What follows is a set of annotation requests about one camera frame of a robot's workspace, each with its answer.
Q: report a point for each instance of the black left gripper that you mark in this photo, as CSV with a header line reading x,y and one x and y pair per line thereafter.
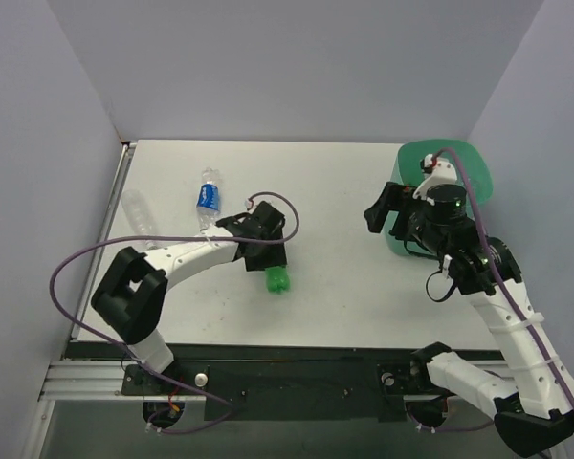
x,y
266,255

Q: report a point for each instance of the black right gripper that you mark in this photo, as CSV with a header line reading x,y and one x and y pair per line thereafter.
x,y
397,210

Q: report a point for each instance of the Pepsi bottle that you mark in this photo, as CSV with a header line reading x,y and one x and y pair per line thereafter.
x,y
208,205

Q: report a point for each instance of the green plastic bottle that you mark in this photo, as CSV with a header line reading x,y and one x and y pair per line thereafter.
x,y
277,280

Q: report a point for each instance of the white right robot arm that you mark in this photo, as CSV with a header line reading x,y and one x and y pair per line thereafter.
x,y
532,412

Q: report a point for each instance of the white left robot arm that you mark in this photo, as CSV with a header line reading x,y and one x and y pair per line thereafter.
x,y
131,295

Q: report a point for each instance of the green plastic bin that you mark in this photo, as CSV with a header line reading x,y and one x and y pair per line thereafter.
x,y
407,171

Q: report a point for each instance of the clear unlabelled bottle left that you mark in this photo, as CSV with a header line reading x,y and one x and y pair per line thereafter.
x,y
139,217

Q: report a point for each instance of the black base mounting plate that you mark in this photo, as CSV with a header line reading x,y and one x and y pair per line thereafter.
x,y
303,383

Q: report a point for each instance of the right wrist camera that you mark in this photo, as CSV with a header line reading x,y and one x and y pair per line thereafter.
x,y
437,172

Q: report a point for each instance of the aluminium rail left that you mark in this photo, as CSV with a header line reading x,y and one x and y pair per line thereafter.
x,y
82,381

